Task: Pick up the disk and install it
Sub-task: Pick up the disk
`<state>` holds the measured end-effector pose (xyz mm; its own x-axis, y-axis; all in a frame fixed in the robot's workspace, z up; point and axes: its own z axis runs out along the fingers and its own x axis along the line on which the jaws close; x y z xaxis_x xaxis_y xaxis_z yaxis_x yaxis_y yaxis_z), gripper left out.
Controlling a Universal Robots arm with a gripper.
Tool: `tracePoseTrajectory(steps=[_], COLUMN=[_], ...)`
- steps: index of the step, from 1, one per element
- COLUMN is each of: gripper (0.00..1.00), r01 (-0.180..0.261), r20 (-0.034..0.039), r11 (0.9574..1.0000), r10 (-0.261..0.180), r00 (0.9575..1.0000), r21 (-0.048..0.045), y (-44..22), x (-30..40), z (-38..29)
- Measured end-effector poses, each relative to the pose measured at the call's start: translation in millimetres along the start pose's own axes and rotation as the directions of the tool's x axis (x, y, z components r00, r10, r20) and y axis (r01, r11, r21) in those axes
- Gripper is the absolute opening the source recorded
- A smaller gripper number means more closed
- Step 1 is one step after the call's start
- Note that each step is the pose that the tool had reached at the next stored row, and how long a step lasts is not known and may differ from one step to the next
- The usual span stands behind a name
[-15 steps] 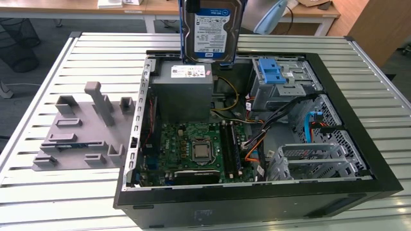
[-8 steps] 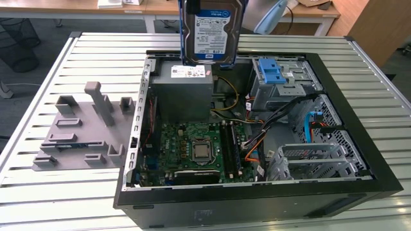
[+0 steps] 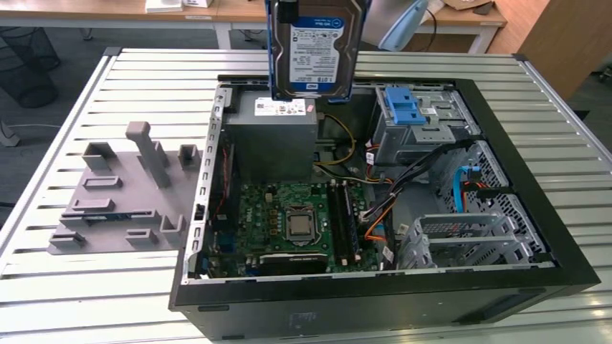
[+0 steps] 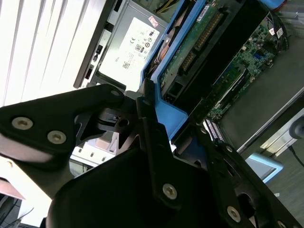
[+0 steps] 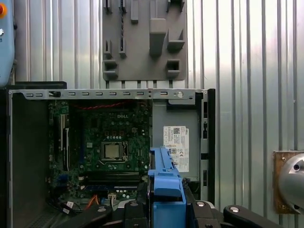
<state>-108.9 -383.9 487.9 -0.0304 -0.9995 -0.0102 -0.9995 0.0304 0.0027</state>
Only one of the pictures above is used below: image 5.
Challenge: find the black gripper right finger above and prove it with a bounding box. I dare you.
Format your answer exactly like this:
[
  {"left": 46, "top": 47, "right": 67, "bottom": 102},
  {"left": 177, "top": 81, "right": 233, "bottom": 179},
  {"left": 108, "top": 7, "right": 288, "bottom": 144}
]
[{"left": 193, "top": 200, "right": 283, "bottom": 228}]

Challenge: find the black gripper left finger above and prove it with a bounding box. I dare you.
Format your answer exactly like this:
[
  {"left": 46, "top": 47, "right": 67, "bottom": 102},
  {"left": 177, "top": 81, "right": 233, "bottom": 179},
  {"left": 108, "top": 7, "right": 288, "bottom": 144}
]
[{"left": 57, "top": 200, "right": 146, "bottom": 228}]

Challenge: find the hard disk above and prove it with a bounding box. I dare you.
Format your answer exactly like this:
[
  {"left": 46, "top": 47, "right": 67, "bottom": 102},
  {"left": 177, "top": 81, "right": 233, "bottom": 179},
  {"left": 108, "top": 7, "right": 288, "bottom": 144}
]
[{"left": 142, "top": 146, "right": 194, "bottom": 228}]

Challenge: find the black RAM slot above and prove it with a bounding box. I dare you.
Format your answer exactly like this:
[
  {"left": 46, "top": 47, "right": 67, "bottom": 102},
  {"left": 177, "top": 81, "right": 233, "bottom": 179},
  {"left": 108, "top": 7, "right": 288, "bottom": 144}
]
[
  {"left": 84, "top": 171, "right": 140, "bottom": 178},
  {"left": 84, "top": 177, "right": 140, "bottom": 184}
]

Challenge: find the silver CPU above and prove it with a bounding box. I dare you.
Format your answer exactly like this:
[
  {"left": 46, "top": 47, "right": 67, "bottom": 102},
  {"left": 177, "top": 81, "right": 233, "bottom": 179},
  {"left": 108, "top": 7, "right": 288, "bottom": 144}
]
[{"left": 104, "top": 144, "right": 122, "bottom": 159}]

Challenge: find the CPU socket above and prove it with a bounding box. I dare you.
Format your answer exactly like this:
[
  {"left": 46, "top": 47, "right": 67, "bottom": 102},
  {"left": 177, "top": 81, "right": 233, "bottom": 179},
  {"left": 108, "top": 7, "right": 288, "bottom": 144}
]
[{"left": 98, "top": 141, "right": 131, "bottom": 165}]

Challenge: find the green motherboard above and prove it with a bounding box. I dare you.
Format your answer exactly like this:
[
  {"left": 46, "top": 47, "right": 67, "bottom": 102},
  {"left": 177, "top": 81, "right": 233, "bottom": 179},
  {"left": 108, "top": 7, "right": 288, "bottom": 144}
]
[{"left": 47, "top": 99, "right": 152, "bottom": 202}]

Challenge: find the grey power supply unit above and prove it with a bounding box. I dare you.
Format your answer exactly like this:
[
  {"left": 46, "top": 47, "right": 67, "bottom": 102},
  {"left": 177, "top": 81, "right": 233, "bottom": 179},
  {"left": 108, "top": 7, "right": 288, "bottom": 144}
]
[{"left": 152, "top": 99, "right": 202, "bottom": 181}]

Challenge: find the black PC case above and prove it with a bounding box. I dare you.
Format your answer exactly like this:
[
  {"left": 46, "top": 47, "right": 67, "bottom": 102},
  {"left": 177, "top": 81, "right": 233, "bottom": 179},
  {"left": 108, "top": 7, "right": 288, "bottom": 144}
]
[{"left": 0, "top": 81, "right": 217, "bottom": 228}]

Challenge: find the grey parts rack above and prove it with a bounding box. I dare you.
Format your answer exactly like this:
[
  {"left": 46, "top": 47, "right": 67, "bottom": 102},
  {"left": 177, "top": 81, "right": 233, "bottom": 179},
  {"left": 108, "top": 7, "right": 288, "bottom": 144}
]
[{"left": 102, "top": 0, "right": 188, "bottom": 81}]

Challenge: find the pale blue teach pendant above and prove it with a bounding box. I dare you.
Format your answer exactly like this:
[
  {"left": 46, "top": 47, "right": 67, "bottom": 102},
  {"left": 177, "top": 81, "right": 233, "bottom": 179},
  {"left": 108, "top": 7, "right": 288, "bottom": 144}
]
[{"left": 0, "top": 0, "right": 17, "bottom": 87}]

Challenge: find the orange wire bundle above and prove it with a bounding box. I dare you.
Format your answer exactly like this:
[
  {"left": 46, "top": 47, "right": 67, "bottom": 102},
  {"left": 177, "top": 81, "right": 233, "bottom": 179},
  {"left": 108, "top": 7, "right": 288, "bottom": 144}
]
[{"left": 83, "top": 194, "right": 100, "bottom": 212}]

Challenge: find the red twisted wire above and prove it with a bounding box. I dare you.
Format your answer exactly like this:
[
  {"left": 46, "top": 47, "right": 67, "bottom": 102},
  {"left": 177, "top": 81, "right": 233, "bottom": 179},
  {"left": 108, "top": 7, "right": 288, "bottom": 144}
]
[{"left": 76, "top": 100, "right": 133, "bottom": 110}]

